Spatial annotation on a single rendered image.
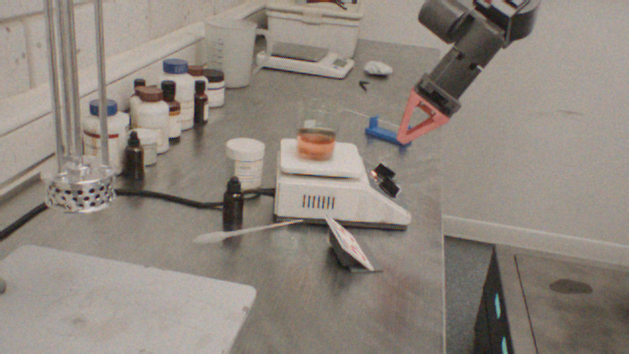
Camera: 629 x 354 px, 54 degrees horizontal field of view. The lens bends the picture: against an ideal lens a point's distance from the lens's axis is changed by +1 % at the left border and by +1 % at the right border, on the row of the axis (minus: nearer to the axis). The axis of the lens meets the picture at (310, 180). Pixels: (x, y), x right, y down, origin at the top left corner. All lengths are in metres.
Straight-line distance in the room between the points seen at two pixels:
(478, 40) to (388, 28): 1.45
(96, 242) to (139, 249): 0.06
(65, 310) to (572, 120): 2.06
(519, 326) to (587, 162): 1.17
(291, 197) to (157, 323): 0.29
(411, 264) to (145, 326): 0.36
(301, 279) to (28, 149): 0.48
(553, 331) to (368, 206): 0.73
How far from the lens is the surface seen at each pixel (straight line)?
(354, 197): 0.88
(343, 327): 0.70
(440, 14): 0.94
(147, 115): 1.09
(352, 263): 0.80
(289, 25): 1.99
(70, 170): 0.62
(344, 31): 1.97
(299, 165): 0.87
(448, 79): 0.92
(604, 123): 2.51
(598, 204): 2.62
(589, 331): 1.55
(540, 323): 1.52
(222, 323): 0.68
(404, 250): 0.87
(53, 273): 0.77
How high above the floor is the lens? 1.17
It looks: 24 degrees down
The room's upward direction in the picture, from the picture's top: 6 degrees clockwise
